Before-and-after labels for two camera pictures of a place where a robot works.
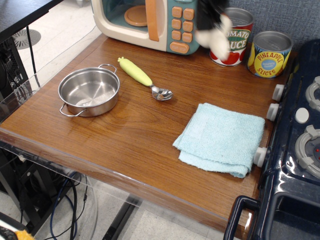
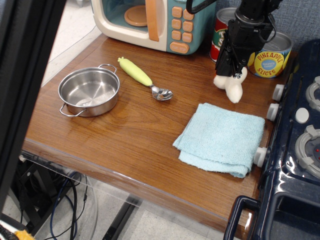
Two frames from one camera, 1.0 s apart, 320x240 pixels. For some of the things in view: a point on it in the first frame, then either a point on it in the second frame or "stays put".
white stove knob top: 277,92 stays put
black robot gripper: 208,12 to 244,36
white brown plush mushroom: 216,39 to 233,85
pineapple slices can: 269,54 stays put
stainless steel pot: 89,91 stays put
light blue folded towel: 220,140 stays put
